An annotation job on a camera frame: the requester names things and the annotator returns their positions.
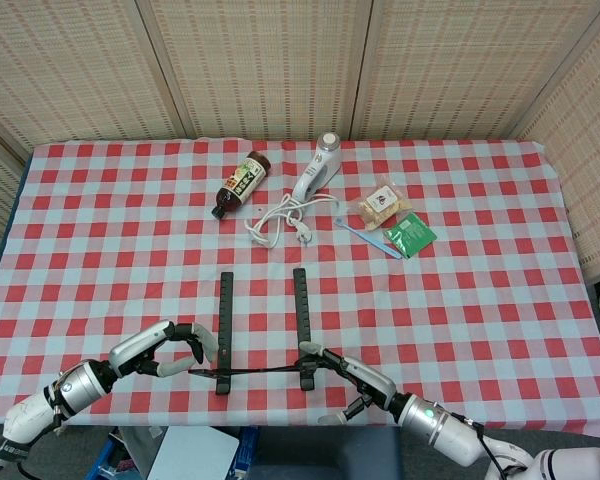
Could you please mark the green foil packet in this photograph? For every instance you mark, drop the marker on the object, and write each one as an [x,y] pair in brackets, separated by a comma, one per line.
[410,235]

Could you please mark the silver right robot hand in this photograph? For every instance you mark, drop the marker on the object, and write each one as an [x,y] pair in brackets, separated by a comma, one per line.
[372,382]

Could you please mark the blue plastic crate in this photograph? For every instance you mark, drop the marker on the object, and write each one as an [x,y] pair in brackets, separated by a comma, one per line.
[107,457]

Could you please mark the clear snack bag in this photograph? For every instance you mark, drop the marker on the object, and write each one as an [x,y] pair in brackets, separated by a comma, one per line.
[380,205]

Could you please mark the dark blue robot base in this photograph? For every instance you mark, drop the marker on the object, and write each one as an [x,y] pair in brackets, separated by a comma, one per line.
[325,455]

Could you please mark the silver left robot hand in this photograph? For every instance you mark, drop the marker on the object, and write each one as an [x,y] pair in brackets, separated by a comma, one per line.
[140,345]

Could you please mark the red white checkered tablecloth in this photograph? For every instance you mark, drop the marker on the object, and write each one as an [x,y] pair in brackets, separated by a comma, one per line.
[105,250]

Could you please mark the black folding stand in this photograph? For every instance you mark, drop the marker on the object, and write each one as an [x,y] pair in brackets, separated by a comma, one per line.
[225,320]

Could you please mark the white handheld garment steamer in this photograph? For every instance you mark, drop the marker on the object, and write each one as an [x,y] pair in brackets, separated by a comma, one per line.
[320,165]

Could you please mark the brown tea bottle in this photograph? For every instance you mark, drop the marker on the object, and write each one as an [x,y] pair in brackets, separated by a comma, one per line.
[242,182]

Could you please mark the light blue toothbrush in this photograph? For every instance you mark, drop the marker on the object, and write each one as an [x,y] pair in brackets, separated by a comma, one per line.
[375,241]

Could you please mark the woven bamboo folding screen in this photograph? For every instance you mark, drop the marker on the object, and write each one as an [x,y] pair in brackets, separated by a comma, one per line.
[280,60]

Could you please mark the white flat board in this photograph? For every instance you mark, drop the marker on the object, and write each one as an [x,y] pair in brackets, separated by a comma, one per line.
[195,452]

